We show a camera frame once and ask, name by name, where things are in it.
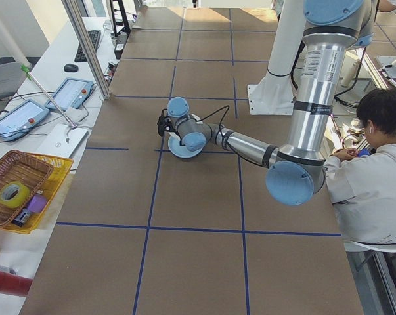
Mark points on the glossy ridged pale plate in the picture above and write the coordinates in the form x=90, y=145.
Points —
x=174, y=144

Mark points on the white plastic plate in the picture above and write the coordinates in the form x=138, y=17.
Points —
x=197, y=118

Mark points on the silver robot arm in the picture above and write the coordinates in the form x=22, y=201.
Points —
x=316, y=98

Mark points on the light blue plate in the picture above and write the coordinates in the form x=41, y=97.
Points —
x=188, y=157

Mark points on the black power strip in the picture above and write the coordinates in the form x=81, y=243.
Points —
x=120, y=47

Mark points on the blue grey teach pendant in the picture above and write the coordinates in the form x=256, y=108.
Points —
x=71, y=92
x=18, y=119

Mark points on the silver laptop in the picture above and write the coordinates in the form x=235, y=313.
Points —
x=61, y=141

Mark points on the black computer mouse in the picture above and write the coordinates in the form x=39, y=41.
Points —
x=71, y=67

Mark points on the black keyboard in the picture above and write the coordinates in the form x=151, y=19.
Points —
x=88, y=44

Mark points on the yellow plastic crate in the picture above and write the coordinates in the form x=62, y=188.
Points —
x=58, y=174

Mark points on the metal rod with green clip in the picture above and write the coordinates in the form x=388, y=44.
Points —
x=50, y=98

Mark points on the brown wicker basket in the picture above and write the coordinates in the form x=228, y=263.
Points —
x=23, y=167

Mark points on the purple plastic object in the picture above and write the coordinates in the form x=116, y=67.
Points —
x=36, y=203

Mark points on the grey office chair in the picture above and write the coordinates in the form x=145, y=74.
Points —
x=4, y=78

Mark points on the small black blue device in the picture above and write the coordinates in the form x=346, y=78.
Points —
x=22, y=218

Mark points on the white slanted pole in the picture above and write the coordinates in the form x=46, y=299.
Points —
x=15, y=33

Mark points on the yellow green tape roll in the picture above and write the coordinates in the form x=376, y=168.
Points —
x=4, y=201

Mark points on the person in grey hoodie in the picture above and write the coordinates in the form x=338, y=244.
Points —
x=375, y=183

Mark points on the red tube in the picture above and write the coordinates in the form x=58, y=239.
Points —
x=10, y=283

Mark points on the aluminium frame post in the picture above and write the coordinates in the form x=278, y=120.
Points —
x=87, y=42

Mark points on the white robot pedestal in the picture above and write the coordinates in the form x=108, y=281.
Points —
x=276, y=49

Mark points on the distant white robot mount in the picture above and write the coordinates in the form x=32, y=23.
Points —
x=394, y=65

